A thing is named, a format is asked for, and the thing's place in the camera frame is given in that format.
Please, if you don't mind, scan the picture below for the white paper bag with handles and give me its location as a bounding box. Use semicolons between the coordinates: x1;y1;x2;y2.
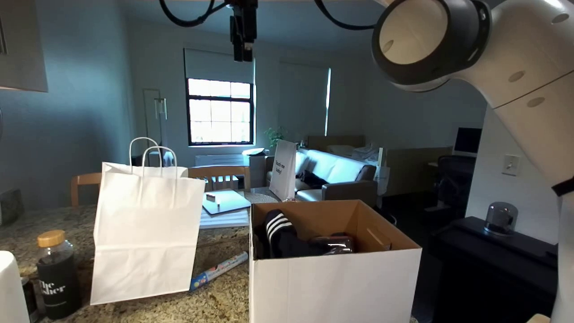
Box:
87;134;206;306

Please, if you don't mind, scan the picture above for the black framed window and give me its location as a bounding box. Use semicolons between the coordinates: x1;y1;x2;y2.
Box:
184;76;254;146

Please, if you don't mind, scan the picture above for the white rounded appliance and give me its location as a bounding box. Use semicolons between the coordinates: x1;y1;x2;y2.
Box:
0;249;32;323

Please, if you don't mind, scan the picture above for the black side table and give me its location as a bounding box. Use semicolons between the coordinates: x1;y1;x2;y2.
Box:
425;215;561;323

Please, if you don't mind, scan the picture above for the clear Fiji water bottle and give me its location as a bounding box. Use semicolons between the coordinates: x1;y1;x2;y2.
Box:
308;233;356;254

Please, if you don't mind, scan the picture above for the white wall outlet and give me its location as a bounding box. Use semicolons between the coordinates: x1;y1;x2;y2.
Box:
500;152;521;177

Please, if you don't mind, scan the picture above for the dark clothing with white stripes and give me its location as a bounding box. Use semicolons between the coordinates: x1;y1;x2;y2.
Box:
252;207;356;259

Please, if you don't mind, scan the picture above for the black office chair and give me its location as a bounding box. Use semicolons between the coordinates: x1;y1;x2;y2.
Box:
432;152;475;215

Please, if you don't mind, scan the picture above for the tall white paper bag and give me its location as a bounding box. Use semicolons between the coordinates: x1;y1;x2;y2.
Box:
267;137;299;202

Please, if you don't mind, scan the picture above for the clear glass jar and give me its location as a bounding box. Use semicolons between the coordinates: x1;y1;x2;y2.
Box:
482;200;520;236

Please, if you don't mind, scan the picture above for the wooden wall cabinet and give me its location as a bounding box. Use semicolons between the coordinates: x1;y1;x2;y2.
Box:
0;0;50;94

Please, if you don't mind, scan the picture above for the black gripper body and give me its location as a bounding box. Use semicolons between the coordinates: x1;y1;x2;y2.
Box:
227;0;259;42

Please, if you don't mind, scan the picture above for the green potted plant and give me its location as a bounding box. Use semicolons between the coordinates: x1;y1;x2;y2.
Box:
261;127;283;152

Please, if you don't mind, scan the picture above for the narrow grey roller blind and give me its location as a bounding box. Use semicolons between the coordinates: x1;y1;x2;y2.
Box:
276;60;333;139

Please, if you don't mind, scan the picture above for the dark countertop box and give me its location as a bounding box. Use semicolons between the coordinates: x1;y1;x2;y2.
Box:
0;186;26;227

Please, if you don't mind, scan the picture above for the grey sofa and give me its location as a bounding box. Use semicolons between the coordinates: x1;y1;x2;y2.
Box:
294;145;390;209

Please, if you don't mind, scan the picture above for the wooden chair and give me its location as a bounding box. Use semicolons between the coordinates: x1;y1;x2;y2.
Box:
186;164;251;193
69;170;102;207

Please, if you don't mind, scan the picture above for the wide grey roller blind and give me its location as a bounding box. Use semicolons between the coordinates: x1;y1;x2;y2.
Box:
182;48;258;85

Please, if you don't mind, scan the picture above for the open laptop screen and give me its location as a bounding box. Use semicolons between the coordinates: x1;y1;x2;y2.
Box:
451;125;482;157

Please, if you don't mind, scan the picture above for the dark glass jar gold lid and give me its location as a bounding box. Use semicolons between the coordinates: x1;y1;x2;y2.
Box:
32;229;80;321

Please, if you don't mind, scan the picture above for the white cardboard box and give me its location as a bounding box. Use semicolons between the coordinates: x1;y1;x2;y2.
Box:
247;198;423;323

